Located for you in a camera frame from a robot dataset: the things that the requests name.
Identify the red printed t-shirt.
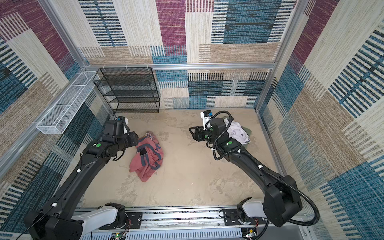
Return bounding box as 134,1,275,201
130,131,164,182

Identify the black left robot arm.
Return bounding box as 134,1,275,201
24,116,138,240

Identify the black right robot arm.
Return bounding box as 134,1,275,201
189,118,303,227

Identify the white cloth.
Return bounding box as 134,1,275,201
227,121,245,145

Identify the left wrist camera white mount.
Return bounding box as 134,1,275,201
117,116,130,134

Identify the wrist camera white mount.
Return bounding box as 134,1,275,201
201,110,213,131
117,116,130,134

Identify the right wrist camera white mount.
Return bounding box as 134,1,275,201
201,110,213,131

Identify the black wire mesh shelf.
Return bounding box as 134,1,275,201
93,67,161,115

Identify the white wire mesh basket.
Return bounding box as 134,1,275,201
37,72,96,135

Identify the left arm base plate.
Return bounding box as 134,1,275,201
99,212,143,230

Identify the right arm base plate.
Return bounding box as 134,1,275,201
218,209,267,226

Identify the aluminium mounting rail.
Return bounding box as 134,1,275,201
83,206,317,240

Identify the black corrugated cable conduit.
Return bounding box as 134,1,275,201
203,110,321,240

